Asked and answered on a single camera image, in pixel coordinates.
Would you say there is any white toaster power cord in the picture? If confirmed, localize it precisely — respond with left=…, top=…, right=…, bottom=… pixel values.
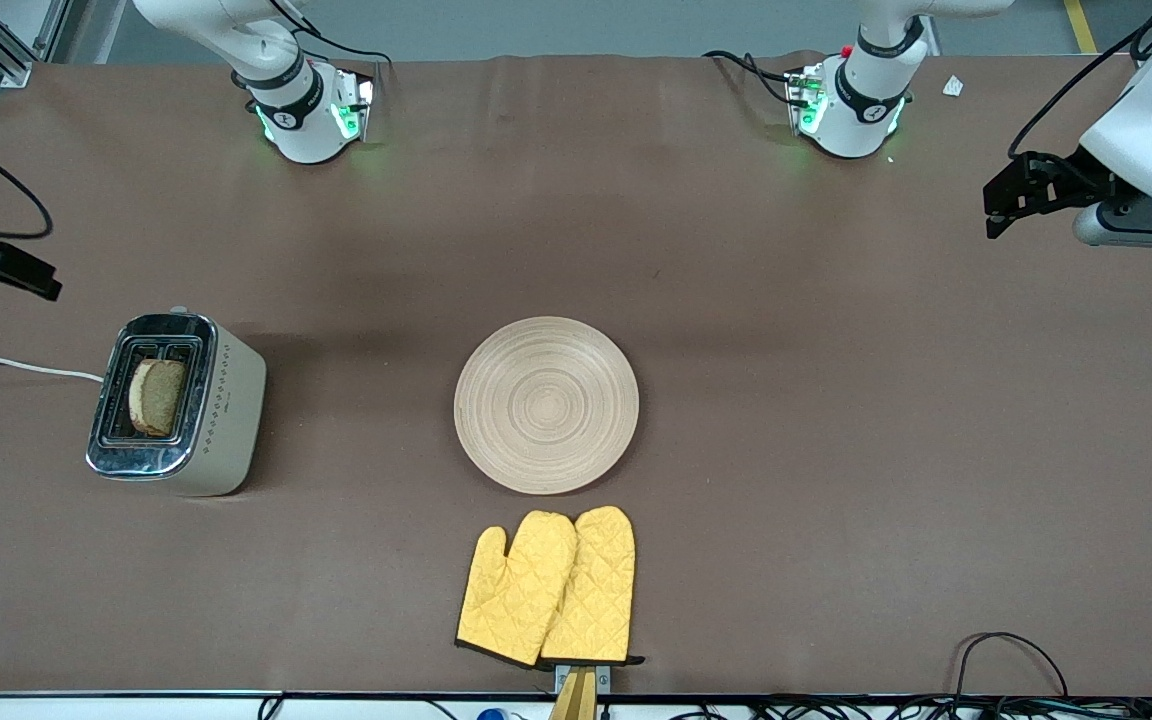
left=0, top=356, right=105, bottom=384

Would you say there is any aluminium frame profile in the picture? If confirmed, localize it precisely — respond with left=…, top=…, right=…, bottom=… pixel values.
left=0, top=0, right=73, bottom=91

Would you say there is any cream and chrome toaster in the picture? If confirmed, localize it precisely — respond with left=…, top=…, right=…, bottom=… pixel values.
left=86, top=306, right=268, bottom=498

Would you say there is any black looped cable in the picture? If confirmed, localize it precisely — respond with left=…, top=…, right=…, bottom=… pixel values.
left=953, top=631, right=1070, bottom=699

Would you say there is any black right arm base cable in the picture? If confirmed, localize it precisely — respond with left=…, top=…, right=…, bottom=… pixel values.
left=266, top=0, right=394, bottom=93

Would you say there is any black arm base cable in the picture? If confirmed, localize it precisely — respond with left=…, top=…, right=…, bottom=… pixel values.
left=266, top=0, right=394, bottom=93
left=703, top=49, right=799, bottom=107

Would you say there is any black cable bundle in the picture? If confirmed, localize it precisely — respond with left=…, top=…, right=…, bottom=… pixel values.
left=666, top=696, right=1152, bottom=720

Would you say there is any yellow quilted oven mitt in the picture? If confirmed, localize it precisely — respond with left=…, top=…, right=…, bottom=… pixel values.
left=455, top=511, right=578, bottom=669
left=540, top=505, right=646, bottom=667

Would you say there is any brown table cover cloth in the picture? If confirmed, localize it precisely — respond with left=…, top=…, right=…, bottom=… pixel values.
left=0, top=50, right=1152, bottom=698

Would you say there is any wooden stick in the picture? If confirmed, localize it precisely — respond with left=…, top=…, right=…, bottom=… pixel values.
left=549, top=668, right=598, bottom=720

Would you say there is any grey metal bracket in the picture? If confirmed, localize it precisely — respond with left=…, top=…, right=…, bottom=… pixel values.
left=553, top=662, right=613, bottom=695

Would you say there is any bread slice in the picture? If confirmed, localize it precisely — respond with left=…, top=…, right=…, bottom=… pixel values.
left=128, top=358, right=189, bottom=438

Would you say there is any black left arm base cable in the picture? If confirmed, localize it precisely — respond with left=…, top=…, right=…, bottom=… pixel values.
left=703, top=49, right=799, bottom=107

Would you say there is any round wooden plate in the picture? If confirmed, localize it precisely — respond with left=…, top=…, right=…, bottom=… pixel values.
left=453, top=316, right=641, bottom=496

